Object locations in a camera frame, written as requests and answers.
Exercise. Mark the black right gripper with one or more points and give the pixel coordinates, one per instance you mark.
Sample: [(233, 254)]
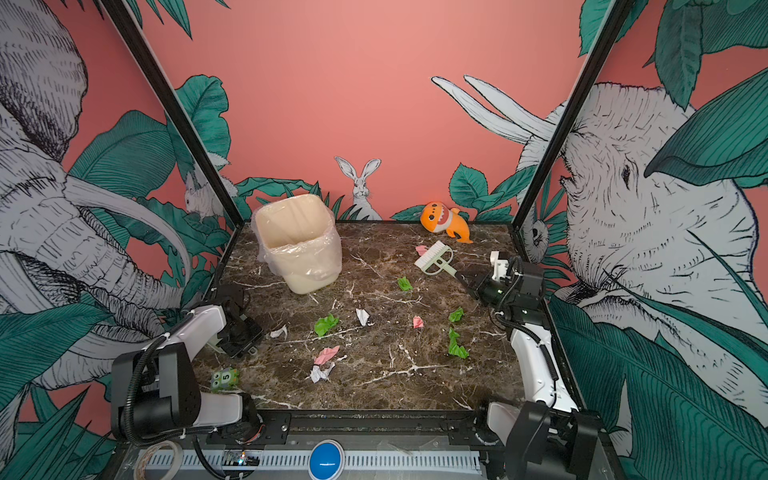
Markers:
[(480, 291)]

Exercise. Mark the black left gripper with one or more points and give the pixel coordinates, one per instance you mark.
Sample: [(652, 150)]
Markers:
[(254, 333)]

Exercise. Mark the small green paper scrap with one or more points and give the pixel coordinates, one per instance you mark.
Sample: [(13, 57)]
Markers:
[(404, 284), (456, 315)]

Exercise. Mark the green hand brush white bristles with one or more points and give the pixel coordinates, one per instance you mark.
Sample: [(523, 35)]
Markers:
[(437, 260)]

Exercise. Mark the long green paper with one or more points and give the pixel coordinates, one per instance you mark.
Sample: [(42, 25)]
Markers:
[(454, 348)]

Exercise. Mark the beige bin with plastic liner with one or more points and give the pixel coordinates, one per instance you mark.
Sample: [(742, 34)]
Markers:
[(299, 242)]

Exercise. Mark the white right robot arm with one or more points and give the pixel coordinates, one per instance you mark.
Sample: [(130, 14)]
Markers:
[(549, 436)]

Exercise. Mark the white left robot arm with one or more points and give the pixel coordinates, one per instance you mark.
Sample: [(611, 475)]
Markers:
[(156, 397)]

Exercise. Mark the white paper scrap left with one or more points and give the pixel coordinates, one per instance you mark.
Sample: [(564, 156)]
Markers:
[(282, 332)]

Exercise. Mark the white paper scrap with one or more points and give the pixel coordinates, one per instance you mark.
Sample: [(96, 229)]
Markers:
[(362, 316), (282, 332)]

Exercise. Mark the green frog toy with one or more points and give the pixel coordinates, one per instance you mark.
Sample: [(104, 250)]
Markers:
[(225, 380)]

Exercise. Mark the green crumpled paper left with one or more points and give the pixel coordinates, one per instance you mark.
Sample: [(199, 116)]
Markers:
[(325, 324)]

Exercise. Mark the white crumpled paper front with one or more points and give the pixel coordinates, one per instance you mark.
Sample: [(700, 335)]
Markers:
[(321, 372)]

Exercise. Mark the pink paper scrap front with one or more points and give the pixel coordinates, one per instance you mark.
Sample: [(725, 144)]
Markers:
[(326, 355)]

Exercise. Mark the white paper scrap centre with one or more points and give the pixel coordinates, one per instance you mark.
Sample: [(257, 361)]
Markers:
[(362, 316)]

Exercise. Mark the clear tape roll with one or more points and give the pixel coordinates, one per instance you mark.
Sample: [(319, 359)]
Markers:
[(167, 454)]

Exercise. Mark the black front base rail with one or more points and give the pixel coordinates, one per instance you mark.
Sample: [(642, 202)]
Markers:
[(372, 423)]

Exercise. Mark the white slotted cable duct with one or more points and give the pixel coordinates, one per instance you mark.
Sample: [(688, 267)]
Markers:
[(458, 462)]

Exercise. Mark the black right corner frame post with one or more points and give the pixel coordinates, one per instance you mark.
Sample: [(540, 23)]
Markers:
[(616, 15)]

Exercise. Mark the black corner frame post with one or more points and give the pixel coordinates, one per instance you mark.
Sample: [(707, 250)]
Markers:
[(127, 26), (616, 15)]

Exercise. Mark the black left corner frame post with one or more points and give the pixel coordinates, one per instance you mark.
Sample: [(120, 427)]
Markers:
[(127, 26)]

